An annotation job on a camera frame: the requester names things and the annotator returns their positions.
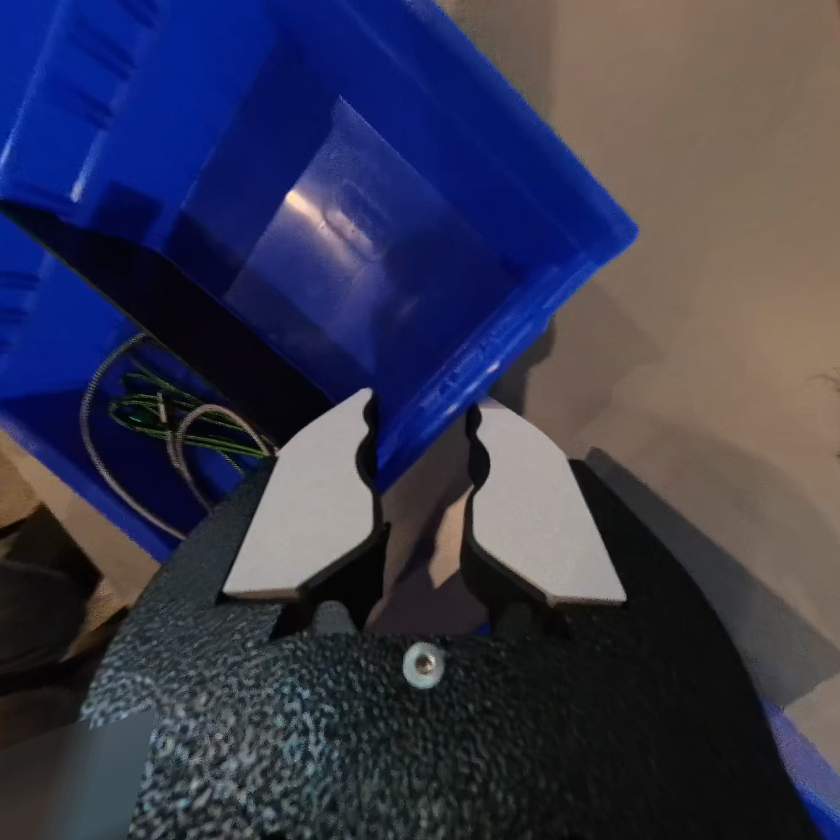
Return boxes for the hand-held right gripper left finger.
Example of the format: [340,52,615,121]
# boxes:
[222,387,392,630]

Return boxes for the green braided cable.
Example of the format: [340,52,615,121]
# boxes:
[108,371,273,470]

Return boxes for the black office chair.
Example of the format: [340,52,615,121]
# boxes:
[0,505,132,690]

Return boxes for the grey braided cable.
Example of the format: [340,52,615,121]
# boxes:
[80,331,277,522]

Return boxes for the blue plastic bin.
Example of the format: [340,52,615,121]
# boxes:
[758,699,840,840]
[0,249,290,565]
[0,0,641,493]

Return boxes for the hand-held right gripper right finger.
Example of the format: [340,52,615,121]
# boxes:
[461,402,629,632]

